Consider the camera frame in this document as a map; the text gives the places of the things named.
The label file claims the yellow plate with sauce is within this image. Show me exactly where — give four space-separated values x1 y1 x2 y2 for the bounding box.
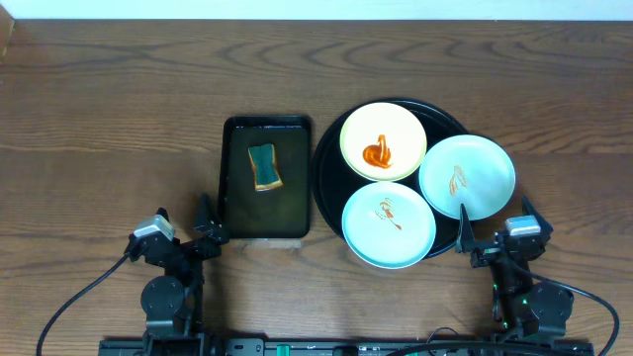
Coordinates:
339 102 427 181

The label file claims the round black tray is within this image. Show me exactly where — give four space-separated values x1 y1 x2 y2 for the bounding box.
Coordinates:
310 98 468 259

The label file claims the pale green plate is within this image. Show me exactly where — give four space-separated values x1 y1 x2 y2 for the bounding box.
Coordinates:
418 134 516 221

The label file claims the light blue plate front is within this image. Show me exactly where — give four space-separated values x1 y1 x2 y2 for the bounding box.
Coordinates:
341 182 436 269

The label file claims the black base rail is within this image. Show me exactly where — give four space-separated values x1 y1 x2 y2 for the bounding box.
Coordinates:
98 336 594 356

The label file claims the black rectangular tray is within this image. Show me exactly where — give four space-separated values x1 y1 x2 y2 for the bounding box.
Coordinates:
218 116 312 239

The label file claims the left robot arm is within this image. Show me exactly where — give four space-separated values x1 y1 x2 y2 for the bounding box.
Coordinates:
125 194 228 355

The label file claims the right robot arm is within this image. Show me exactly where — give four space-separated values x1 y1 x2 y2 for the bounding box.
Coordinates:
456 198 574 345

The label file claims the green and yellow sponge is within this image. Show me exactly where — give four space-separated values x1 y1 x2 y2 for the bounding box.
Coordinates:
248 143 283 192

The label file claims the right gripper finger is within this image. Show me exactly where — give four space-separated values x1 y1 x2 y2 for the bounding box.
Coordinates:
521 195 553 232
455 204 475 253

